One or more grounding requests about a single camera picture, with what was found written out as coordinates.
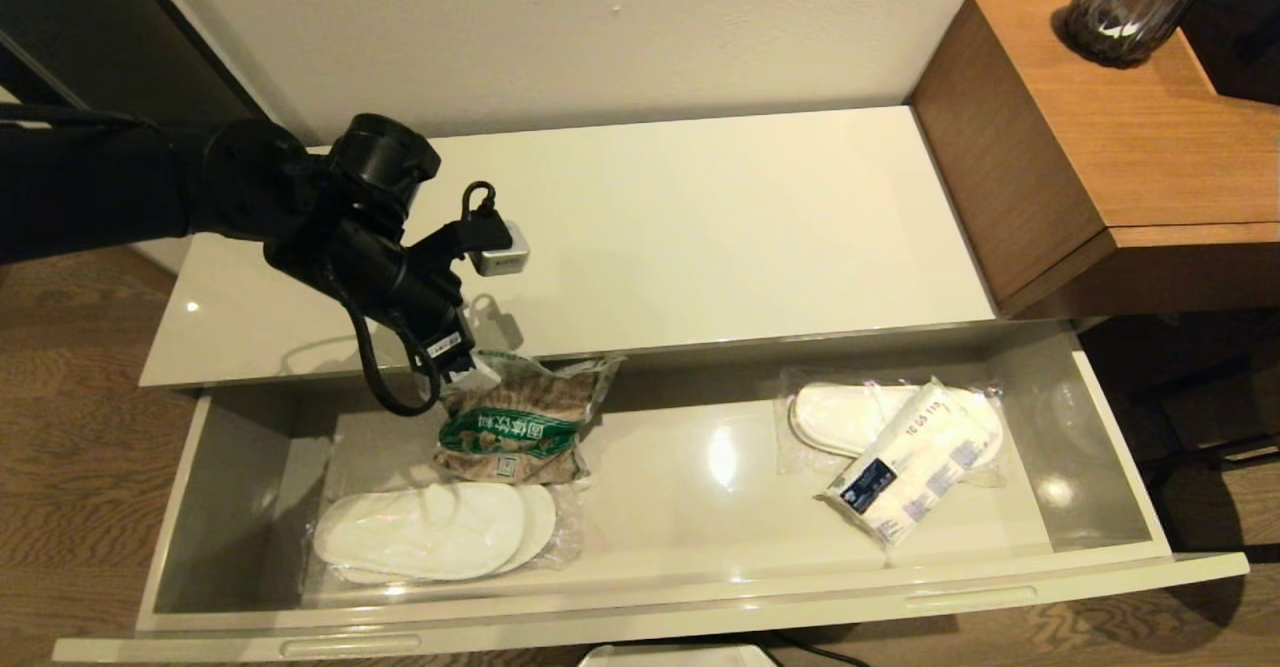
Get black floor cable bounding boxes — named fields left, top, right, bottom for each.
left=765, top=629, right=871, bottom=667

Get dark wardrobe panel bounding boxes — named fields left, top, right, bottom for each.
left=0, top=0, right=263, bottom=128

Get beige glossy cabinet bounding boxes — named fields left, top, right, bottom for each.
left=140, top=107, right=1001, bottom=390

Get brown wooden desk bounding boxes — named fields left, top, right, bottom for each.
left=908, top=0, right=1280, bottom=320

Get black box on desk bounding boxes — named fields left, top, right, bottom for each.
left=1178, top=0, right=1280, bottom=108

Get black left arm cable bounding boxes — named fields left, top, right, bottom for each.
left=345, top=297, right=443, bottom=418

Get beige cabinet drawer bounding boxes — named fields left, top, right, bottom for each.
left=52, top=322, right=1251, bottom=663

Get dark ribbed glass vase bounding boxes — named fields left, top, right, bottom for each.
left=1060, top=0, right=1229, bottom=70

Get clear bag green band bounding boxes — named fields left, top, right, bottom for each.
left=432, top=349, right=626, bottom=488

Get white slippers in clear bag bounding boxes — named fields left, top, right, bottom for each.
left=300, top=480, right=591, bottom=588
left=775, top=367, right=1009, bottom=488

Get black metal chair frame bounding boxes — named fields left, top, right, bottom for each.
left=1075, top=312, right=1280, bottom=568

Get white tissue pack blue label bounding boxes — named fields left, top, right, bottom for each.
left=815, top=379, right=1004, bottom=548

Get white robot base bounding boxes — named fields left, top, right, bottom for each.
left=580, top=644, right=781, bottom=667

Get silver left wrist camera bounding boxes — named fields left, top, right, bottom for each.
left=470, top=219, right=531, bottom=278

